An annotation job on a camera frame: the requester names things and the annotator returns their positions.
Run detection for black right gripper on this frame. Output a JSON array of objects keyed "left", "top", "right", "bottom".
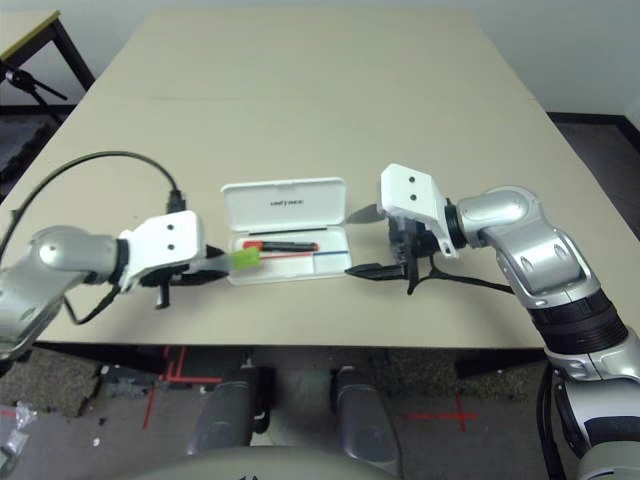
[{"left": 344, "top": 203, "right": 442, "bottom": 294}]

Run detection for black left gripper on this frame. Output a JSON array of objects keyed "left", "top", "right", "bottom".
[{"left": 141, "top": 244, "right": 229, "bottom": 311}]

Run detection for green capped highlighter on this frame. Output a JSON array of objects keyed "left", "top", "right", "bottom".
[{"left": 202, "top": 248, "right": 261, "bottom": 274}]

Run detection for black marker with red cap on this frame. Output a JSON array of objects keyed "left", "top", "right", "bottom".
[{"left": 243, "top": 239, "right": 320, "bottom": 253}]

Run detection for white plastic pencil case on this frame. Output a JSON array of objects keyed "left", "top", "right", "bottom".
[{"left": 220, "top": 175, "right": 354, "bottom": 287}]

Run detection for red tape lines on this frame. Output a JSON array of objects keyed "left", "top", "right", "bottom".
[{"left": 142, "top": 347, "right": 224, "bottom": 429}]

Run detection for grey foam scraps pile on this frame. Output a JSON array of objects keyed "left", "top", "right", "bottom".
[{"left": 97, "top": 367, "right": 159, "bottom": 399}]

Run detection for grey left robot leg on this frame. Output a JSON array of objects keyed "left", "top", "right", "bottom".
[{"left": 187, "top": 369, "right": 276, "bottom": 456}]

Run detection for grey robot leg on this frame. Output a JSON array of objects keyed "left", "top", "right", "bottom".
[
  {"left": 329, "top": 367, "right": 401, "bottom": 464},
  {"left": 187, "top": 369, "right": 276, "bottom": 456}
]

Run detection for black table underframe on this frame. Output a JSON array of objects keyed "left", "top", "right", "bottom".
[{"left": 34, "top": 342, "right": 546, "bottom": 379}]

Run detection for grey right robot leg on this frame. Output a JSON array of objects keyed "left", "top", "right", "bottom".
[{"left": 329, "top": 367, "right": 401, "bottom": 464}]

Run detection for red tape cross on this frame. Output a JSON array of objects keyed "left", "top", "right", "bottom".
[{"left": 402, "top": 392, "right": 479, "bottom": 431}]

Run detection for grey robot torso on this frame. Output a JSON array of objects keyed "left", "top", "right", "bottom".
[{"left": 169, "top": 442, "right": 416, "bottom": 480}]

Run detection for black foam floor mat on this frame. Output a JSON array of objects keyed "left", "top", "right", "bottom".
[{"left": 0, "top": 117, "right": 61, "bottom": 186}]

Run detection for clear plastic bag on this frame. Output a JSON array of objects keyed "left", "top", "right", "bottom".
[{"left": 0, "top": 399, "right": 39, "bottom": 459}]

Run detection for black tripod stand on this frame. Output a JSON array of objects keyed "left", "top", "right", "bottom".
[{"left": 0, "top": 59, "right": 69, "bottom": 124}]

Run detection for beige side table black legs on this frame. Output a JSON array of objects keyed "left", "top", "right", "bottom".
[{"left": 0, "top": 9, "right": 96, "bottom": 119}]

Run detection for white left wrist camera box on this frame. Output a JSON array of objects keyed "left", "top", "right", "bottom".
[{"left": 118, "top": 209, "right": 207, "bottom": 294}]

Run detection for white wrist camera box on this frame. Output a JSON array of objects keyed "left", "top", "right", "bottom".
[
  {"left": 377, "top": 162, "right": 460, "bottom": 260},
  {"left": 118, "top": 209, "right": 207, "bottom": 294}
]

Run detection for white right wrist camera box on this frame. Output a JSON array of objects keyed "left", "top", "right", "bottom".
[{"left": 377, "top": 162, "right": 460, "bottom": 260}]

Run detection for black left camera cable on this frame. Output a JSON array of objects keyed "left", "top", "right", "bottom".
[{"left": 0, "top": 149, "right": 187, "bottom": 261}]

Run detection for black camera cable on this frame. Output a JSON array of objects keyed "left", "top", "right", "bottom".
[
  {"left": 0, "top": 149, "right": 187, "bottom": 261},
  {"left": 407, "top": 267, "right": 514, "bottom": 296}
]

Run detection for black right camera cable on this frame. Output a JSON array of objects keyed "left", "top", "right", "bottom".
[{"left": 407, "top": 267, "right": 514, "bottom": 296}]

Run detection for thin black left gripper cable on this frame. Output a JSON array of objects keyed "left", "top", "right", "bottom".
[{"left": 62, "top": 279, "right": 121, "bottom": 326}]

